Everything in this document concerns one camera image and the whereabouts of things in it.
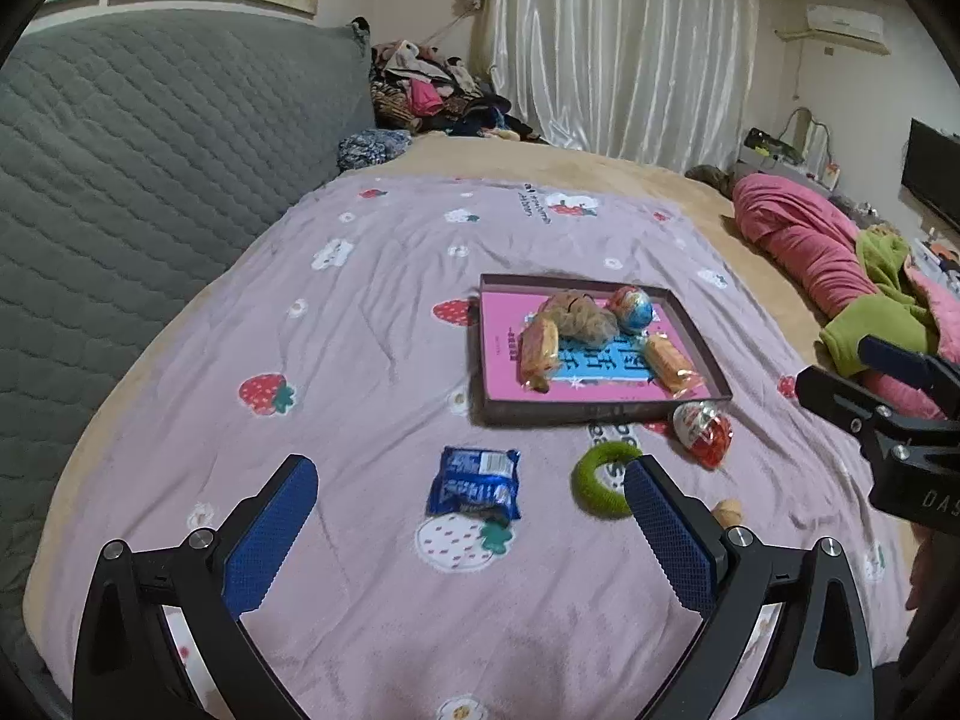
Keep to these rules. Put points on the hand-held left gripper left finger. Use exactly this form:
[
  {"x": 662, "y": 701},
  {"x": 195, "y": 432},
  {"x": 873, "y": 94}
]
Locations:
[{"x": 270, "y": 532}]

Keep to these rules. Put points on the grey-brown cloth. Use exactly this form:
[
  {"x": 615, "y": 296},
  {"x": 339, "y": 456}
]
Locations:
[{"x": 712, "y": 178}]

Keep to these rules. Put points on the white curtain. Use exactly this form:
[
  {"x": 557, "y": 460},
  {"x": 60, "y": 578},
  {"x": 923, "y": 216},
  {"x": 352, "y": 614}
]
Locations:
[{"x": 615, "y": 45}]

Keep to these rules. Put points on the white air conditioner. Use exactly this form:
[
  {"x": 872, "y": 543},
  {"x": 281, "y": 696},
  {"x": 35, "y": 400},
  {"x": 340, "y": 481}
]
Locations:
[{"x": 844, "y": 22}]

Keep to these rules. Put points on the beige bed sheet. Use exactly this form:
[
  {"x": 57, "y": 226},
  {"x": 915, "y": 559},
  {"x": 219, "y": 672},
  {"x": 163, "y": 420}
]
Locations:
[{"x": 600, "y": 165}]

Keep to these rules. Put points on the grey quilted headboard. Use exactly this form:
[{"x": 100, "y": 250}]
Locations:
[{"x": 150, "y": 165}]

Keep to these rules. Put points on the black television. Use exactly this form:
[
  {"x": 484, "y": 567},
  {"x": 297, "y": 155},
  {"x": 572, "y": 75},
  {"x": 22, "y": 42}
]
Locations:
[{"x": 934, "y": 172}]

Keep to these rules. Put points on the red and white toy egg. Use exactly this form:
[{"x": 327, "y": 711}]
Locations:
[{"x": 701, "y": 435}]

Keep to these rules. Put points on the blue and orange toy egg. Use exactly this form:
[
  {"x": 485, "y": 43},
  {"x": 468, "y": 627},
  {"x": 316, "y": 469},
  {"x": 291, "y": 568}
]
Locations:
[{"x": 631, "y": 311}]

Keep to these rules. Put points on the dark patterned cloth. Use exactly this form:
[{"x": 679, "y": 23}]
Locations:
[{"x": 371, "y": 150}]

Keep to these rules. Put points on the person's right hand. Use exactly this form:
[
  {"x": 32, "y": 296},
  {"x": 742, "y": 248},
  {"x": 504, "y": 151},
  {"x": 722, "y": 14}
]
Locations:
[{"x": 922, "y": 574}]

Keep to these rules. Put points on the pink shallow box tray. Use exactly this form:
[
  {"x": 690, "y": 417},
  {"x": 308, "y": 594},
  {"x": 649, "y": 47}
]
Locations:
[{"x": 600, "y": 414}]

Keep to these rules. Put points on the blue biscuit packet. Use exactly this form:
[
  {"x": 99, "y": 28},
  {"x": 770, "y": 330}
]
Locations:
[{"x": 474, "y": 481}]

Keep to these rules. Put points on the pink fleece blanket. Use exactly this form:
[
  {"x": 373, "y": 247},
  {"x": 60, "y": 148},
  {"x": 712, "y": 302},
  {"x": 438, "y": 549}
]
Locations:
[{"x": 802, "y": 232}]

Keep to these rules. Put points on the walnut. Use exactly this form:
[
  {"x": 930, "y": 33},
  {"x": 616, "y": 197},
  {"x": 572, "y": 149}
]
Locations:
[{"x": 729, "y": 514}]

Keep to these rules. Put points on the beige mesh bath sponge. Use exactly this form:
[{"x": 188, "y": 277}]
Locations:
[{"x": 581, "y": 315}]

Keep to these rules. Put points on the lilac strawberry-print blanket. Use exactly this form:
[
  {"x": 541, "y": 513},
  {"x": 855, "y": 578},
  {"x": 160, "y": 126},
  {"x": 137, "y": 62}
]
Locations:
[{"x": 375, "y": 315}]

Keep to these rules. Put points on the pile of clothes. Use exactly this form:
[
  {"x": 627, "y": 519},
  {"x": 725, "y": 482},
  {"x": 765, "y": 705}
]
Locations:
[{"x": 442, "y": 94}]

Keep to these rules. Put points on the green fleece blanket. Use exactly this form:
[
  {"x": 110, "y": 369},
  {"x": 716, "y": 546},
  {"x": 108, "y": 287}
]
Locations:
[{"x": 885, "y": 307}]

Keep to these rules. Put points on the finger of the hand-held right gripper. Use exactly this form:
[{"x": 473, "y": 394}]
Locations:
[
  {"x": 832, "y": 396},
  {"x": 892, "y": 364}
]

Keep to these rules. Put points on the yellow wafer packet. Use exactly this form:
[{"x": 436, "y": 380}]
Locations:
[
  {"x": 671, "y": 367},
  {"x": 538, "y": 352}
]

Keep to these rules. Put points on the dark bag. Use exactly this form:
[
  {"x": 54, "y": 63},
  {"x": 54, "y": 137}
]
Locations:
[{"x": 765, "y": 144}]

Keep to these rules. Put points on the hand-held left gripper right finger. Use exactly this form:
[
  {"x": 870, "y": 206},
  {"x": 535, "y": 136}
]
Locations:
[{"x": 667, "y": 540}]

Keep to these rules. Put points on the white-framed mirror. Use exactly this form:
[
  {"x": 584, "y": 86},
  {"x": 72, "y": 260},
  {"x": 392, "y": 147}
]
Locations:
[{"x": 799, "y": 129}]

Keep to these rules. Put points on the green hair scrunchie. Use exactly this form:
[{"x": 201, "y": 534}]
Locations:
[{"x": 592, "y": 487}]

